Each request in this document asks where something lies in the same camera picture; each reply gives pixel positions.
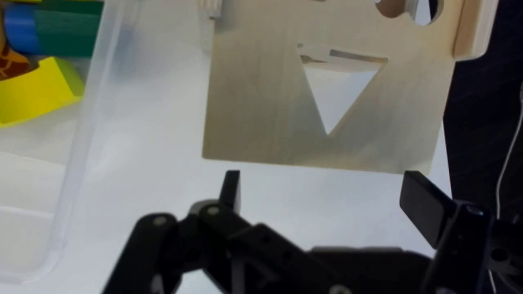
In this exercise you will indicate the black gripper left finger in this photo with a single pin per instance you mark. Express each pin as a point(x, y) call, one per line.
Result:
point(181, 246)

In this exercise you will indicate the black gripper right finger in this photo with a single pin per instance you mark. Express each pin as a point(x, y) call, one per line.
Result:
point(464, 246)

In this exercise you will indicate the wooden shape sorter lid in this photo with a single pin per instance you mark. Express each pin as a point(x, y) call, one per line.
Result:
point(263, 99)

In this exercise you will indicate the wooden shape sorter cube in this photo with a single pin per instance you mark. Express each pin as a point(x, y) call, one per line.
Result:
point(475, 27)

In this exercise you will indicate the black base board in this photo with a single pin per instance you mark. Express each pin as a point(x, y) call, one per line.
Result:
point(483, 120)

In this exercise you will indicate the clear plastic container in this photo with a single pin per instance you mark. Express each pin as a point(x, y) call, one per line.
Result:
point(50, 181)

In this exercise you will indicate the yellow toy block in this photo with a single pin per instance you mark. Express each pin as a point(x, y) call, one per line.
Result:
point(39, 91)

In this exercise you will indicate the green toy block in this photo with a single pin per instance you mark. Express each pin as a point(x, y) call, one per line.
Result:
point(68, 30)

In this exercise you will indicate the orange patterned toy block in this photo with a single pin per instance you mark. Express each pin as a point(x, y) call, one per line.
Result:
point(11, 60)

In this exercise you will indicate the blue toy block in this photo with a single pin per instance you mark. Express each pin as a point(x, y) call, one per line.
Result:
point(19, 27)

